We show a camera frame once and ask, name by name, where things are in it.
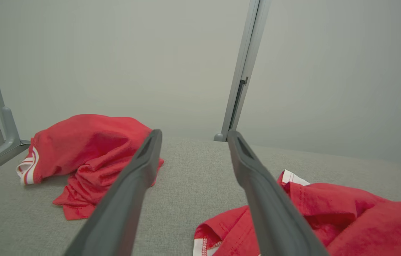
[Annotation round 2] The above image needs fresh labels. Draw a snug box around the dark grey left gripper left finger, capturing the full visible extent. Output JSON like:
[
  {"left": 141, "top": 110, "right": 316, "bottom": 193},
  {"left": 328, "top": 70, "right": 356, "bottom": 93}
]
[{"left": 64, "top": 129, "right": 162, "bottom": 256}]

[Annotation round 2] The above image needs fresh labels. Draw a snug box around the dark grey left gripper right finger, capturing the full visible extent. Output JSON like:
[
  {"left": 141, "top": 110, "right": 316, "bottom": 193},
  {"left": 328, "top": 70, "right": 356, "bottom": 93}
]
[{"left": 227, "top": 130, "right": 330, "bottom": 256}]

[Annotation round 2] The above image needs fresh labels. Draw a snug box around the grey partition frame post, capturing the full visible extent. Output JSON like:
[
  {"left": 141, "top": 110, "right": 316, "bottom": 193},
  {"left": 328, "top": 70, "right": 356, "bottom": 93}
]
[
  {"left": 214, "top": 0, "right": 261, "bottom": 142},
  {"left": 230, "top": 0, "right": 272, "bottom": 131}
]

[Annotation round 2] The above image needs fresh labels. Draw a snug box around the red white basketball jersey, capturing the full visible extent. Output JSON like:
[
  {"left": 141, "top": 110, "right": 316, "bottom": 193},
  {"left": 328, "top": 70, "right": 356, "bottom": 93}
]
[{"left": 16, "top": 114, "right": 165, "bottom": 221}]

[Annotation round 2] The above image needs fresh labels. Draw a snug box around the red shorts white trim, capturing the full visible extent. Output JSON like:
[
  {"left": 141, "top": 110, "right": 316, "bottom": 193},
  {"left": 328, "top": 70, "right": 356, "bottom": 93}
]
[{"left": 193, "top": 169, "right": 401, "bottom": 256}]

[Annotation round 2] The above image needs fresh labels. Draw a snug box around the grey partition stand leg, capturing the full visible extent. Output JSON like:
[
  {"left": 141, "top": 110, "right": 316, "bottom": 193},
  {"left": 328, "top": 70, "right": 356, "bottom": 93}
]
[{"left": 0, "top": 0, "right": 31, "bottom": 177}]

